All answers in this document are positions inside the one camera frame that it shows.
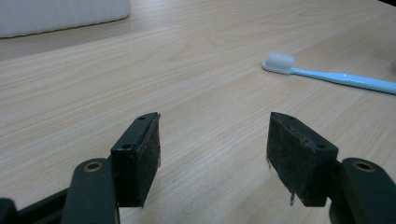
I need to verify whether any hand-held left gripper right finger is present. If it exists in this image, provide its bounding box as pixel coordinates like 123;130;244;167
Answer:
265;111;396;224

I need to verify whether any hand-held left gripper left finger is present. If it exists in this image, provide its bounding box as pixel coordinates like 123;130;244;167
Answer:
61;112;162;224

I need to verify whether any blue toothbrush with white bristles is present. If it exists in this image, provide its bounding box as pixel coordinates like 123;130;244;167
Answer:
261;51;396;95

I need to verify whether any white container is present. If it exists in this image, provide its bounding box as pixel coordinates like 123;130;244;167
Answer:
0;0;132;39

